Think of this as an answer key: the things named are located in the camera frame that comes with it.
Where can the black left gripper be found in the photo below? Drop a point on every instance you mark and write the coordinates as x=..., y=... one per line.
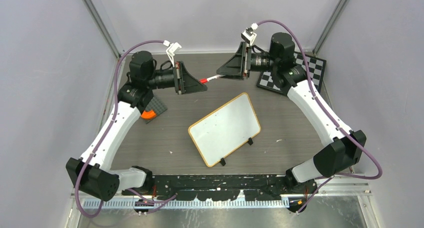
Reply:
x=184, y=82

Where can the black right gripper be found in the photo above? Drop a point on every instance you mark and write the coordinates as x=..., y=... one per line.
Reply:
x=233, y=68

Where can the red capped whiteboard marker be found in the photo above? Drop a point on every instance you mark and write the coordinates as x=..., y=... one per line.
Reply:
x=206, y=80

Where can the white whiteboard orange frame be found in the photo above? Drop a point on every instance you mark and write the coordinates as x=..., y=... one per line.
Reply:
x=226, y=129

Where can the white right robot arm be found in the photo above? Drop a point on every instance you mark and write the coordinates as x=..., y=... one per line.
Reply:
x=340, y=150

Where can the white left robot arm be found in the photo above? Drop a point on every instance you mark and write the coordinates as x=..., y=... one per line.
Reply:
x=91, y=173

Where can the grey studded building plate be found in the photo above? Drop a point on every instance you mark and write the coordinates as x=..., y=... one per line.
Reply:
x=157, y=105

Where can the orange curved block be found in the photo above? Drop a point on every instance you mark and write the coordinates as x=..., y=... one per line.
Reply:
x=148, y=115

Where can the black white checkerboard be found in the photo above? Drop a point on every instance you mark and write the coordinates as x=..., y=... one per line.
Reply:
x=316, y=69

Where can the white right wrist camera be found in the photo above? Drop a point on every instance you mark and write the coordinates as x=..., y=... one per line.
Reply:
x=249, y=35

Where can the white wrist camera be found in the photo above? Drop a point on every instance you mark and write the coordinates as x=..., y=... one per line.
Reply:
x=249, y=35
x=171, y=49

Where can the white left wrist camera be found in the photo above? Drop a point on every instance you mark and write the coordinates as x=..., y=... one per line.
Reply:
x=171, y=49

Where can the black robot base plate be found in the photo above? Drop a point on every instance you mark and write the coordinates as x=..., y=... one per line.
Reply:
x=254, y=187

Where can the aluminium rail frame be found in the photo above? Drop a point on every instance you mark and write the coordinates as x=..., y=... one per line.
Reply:
x=339, y=186

